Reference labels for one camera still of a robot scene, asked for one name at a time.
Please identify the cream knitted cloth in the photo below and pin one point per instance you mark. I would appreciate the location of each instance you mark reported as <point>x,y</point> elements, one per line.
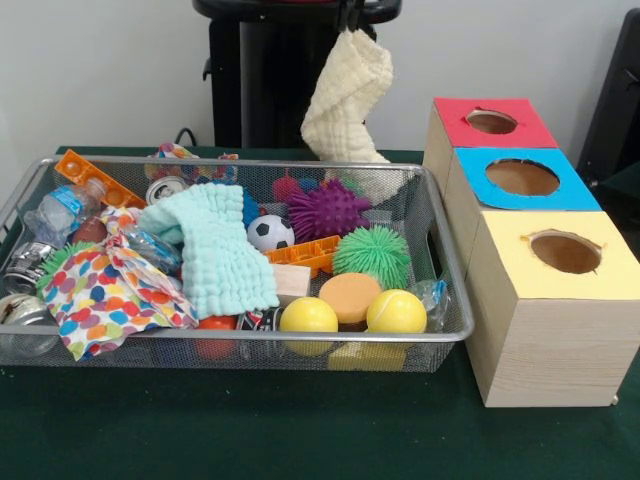
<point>345,100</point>

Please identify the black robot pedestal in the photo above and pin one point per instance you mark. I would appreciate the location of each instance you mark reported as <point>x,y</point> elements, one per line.
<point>270,100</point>

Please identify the small soccer ball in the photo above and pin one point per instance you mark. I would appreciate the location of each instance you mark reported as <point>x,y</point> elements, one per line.
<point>270,233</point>

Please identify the dark green cloth side table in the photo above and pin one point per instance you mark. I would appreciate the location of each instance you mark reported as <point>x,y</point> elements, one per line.
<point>625,192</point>

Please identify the orange round foam disc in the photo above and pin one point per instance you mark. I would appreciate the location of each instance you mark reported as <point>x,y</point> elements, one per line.
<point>350,295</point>

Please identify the yellow tennis ball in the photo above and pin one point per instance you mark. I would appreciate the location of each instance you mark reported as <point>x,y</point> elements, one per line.
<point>397,311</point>

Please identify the smooth yellow ball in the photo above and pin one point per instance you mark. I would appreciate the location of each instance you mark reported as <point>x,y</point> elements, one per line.
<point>308,315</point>

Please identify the multicolour spiky caterpillar toy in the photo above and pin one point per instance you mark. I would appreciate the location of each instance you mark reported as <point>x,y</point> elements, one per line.
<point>285,189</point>

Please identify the purple spiky toy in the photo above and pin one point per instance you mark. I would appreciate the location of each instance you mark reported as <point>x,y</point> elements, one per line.
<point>327,210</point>

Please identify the shallow mesh bin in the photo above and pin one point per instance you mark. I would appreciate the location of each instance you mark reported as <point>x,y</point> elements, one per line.
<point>100,355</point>

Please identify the wooden box with three holes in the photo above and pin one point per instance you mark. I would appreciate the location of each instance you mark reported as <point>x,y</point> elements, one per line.
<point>550,350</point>

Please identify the orange toy brick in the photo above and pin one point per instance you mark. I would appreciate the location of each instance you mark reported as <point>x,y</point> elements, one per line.
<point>305,252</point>
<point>100,177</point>

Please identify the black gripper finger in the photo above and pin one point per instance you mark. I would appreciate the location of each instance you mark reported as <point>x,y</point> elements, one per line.
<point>354,15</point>
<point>345,15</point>

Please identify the dark green tablecloth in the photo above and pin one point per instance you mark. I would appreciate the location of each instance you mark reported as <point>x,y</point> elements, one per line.
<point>300,430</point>

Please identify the colourful polka dot cloth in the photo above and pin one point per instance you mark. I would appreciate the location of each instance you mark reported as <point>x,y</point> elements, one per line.
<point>175,150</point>
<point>110,300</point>

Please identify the green spiky toy with eyes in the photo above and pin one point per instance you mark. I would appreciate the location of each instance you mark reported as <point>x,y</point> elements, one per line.
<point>57,257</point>

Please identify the mint green cloth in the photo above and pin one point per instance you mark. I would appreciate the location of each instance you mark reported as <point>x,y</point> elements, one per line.
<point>220,250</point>

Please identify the black upright panel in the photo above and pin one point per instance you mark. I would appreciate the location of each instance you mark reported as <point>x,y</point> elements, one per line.
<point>620,100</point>

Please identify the plain wooden block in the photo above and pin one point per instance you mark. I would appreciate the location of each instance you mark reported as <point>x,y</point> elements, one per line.
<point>292,282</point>

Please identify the green spiky ball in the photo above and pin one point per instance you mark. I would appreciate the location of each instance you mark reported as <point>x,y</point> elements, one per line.
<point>372,255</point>

